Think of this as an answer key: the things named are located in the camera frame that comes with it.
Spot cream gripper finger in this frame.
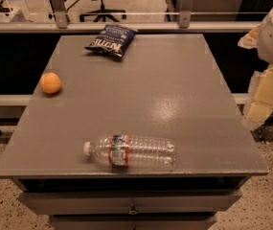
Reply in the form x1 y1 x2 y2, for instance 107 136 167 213
242 64 273 130
238 25 260 49

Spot blue Kettle chip bag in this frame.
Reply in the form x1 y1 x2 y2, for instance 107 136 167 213
85 24 138 58

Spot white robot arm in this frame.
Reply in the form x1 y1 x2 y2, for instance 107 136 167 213
238 8 273 130

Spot clear plastic water bottle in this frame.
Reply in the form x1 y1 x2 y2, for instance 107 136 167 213
83 135 176 169

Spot grey drawer cabinet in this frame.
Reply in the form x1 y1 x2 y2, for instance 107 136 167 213
0 33 269 230

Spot upper drawer front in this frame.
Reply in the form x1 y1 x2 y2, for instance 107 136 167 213
19 190 242 216

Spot drawer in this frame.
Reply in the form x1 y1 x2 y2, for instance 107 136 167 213
19 190 242 216
50 214 216 230

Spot orange fruit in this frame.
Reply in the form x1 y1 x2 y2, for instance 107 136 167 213
39 72 61 94

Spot lower drawer front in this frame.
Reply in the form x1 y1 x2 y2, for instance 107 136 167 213
50 214 216 230

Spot metal railing frame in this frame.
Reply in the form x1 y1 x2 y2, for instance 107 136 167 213
0 0 273 34

